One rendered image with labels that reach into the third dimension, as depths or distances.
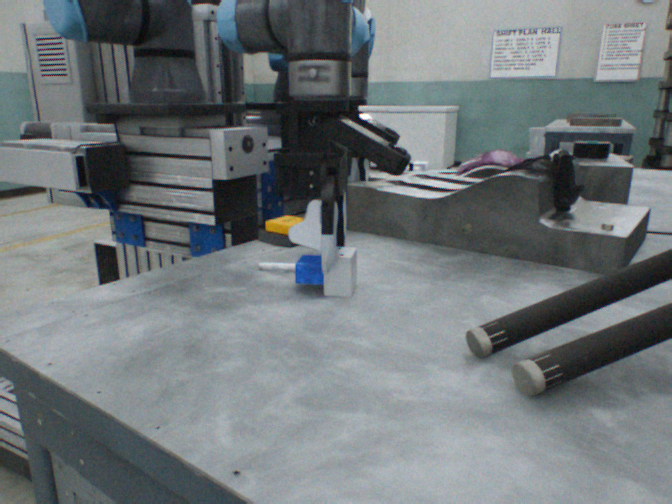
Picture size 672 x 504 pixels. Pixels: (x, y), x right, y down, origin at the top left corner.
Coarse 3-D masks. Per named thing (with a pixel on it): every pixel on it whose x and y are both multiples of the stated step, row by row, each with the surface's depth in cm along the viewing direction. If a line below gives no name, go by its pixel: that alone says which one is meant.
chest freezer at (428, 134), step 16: (368, 112) 775; (384, 112) 765; (400, 112) 755; (416, 112) 746; (432, 112) 744; (448, 112) 745; (400, 128) 760; (416, 128) 750; (432, 128) 741; (448, 128) 750; (400, 144) 766; (416, 144) 756; (432, 144) 746; (448, 144) 762; (416, 160) 762; (432, 160) 752; (448, 160) 775
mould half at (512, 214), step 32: (352, 192) 100; (384, 192) 95; (416, 192) 95; (448, 192) 94; (480, 192) 85; (512, 192) 82; (544, 192) 82; (352, 224) 101; (384, 224) 97; (416, 224) 93; (448, 224) 89; (480, 224) 86; (512, 224) 83; (544, 224) 80; (576, 224) 81; (640, 224) 84; (512, 256) 84; (544, 256) 81; (576, 256) 78; (608, 256) 76
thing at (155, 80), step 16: (144, 64) 100; (160, 64) 99; (176, 64) 100; (192, 64) 103; (144, 80) 99; (160, 80) 99; (176, 80) 100; (192, 80) 102; (144, 96) 100; (160, 96) 99; (176, 96) 100; (192, 96) 102
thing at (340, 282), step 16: (304, 256) 71; (320, 256) 71; (336, 256) 67; (352, 256) 67; (304, 272) 68; (320, 272) 68; (336, 272) 67; (352, 272) 68; (336, 288) 68; (352, 288) 68
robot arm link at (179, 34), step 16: (144, 0) 93; (160, 0) 96; (176, 0) 98; (144, 16) 94; (160, 16) 96; (176, 16) 98; (144, 32) 96; (160, 32) 98; (176, 32) 99; (192, 32) 103; (144, 48) 99; (160, 48) 99; (176, 48) 100; (192, 48) 103
